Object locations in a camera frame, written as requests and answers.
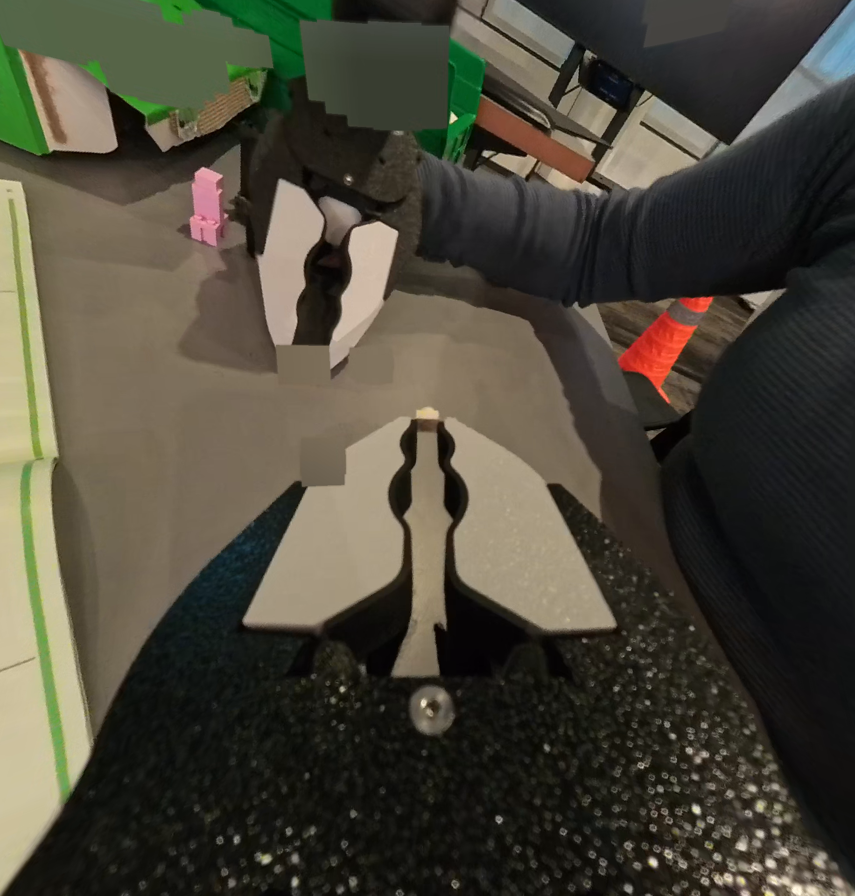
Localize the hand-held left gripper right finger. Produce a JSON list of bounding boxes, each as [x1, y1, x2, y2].
[[435, 416, 617, 679]]

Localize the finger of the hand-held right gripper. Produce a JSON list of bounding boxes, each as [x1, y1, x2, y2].
[[319, 198, 399, 370], [258, 178, 330, 347]]

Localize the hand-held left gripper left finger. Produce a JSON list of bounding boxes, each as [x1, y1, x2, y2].
[[243, 417, 414, 676]]

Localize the person's right forearm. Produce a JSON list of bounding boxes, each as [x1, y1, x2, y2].
[[417, 66, 855, 309]]

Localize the grey desk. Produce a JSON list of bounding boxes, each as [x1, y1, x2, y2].
[[0, 129, 673, 813]]

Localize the pink toy pig figure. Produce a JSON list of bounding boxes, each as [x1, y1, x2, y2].
[[189, 167, 231, 246]]

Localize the green plastic bin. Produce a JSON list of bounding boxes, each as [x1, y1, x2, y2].
[[268, 28, 486, 161]]

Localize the brown top side table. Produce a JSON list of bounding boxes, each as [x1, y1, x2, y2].
[[468, 93, 614, 187]]

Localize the small black display device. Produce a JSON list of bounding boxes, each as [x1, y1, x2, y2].
[[585, 59, 636, 108]]

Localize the orange traffic cone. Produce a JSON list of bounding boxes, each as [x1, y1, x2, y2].
[[617, 296, 715, 406]]

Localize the person's dark clothed body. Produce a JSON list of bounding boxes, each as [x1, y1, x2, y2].
[[660, 269, 855, 896]]

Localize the white booklet with green stripe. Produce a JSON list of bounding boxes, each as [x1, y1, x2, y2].
[[0, 177, 94, 896]]

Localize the green cardboard box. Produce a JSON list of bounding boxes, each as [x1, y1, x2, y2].
[[0, 0, 269, 156]]

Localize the black monitor on stand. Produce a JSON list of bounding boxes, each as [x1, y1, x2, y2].
[[519, 0, 853, 145]]

